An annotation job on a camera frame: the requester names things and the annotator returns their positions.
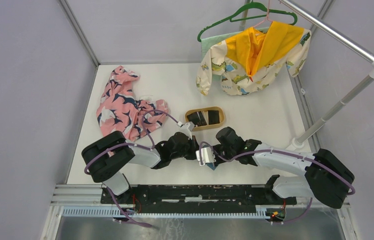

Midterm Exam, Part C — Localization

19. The blue leather card holder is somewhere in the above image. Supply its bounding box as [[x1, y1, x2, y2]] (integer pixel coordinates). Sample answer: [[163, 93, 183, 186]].
[[206, 162, 217, 171]]

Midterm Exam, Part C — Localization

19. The black credit card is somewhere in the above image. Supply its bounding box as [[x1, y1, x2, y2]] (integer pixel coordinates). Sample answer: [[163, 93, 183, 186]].
[[208, 110, 220, 125], [187, 112, 200, 127]]

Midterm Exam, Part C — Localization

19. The oval wooden tray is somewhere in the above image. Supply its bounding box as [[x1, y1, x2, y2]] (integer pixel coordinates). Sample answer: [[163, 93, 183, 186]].
[[185, 106, 225, 132]]

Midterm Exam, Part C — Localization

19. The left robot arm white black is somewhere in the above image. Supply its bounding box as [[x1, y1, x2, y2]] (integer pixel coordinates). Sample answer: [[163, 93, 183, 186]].
[[81, 131, 199, 204]]

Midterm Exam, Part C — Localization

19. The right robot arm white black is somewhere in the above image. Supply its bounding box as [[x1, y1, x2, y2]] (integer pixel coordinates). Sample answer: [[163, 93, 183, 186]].
[[196, 127, 356, 209]]

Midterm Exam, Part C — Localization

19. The grey striped credit card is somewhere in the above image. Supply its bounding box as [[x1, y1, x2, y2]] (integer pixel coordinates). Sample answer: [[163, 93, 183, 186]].
[[197, 111, 207, 127]]

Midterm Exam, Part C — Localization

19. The pink shark print garment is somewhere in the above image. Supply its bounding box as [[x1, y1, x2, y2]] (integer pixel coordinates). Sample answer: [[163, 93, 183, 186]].
[[96, 65, 169, 142]]

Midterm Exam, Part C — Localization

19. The dinosaur print yellow lined jacket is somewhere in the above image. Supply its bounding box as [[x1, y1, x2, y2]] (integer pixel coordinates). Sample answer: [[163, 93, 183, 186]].
[[195, 21, 312, 96]]

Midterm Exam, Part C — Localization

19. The light green cloth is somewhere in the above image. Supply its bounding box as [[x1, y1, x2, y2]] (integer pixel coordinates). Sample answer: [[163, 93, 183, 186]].
[[201, 27, 269, 59]]

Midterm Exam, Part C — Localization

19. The green plastic hanger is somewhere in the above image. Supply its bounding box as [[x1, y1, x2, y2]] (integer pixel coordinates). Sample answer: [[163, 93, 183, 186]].
[[197, 1, 298, 43]]

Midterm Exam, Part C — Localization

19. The metal clothes rack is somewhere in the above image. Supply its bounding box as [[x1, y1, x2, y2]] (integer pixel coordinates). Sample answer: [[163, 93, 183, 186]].
[[245, 0, 374, 155]]

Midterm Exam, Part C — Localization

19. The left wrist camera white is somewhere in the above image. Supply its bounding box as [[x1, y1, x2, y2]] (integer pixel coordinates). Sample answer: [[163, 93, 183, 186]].
[[177, 121, 195, 139]]

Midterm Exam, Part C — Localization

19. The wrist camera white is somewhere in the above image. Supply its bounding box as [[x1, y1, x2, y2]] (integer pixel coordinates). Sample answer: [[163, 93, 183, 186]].
[[177, 121, 195, 139], [196, 146, 215, 166]]

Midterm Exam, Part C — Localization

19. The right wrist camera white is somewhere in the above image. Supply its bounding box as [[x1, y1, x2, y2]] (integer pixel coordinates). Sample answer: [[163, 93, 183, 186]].
[[196, 146, 215, 166]]

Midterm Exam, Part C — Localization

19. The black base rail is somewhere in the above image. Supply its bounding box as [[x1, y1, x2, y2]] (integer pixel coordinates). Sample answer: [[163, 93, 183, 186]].
[[115, 184, 297, 214]]

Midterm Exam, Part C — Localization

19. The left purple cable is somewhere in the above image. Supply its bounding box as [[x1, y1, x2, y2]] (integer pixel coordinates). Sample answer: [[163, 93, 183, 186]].
[[84, 109, 182, 229]]

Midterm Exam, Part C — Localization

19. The white toothed cable duct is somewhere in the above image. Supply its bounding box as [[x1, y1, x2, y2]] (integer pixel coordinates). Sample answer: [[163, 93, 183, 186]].
[[61, 206, 269, 220]]

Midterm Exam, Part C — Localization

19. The pink wire hanger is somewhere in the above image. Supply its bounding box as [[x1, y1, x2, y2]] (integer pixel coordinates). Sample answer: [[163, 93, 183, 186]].
[[253, 0, 272, 35]]

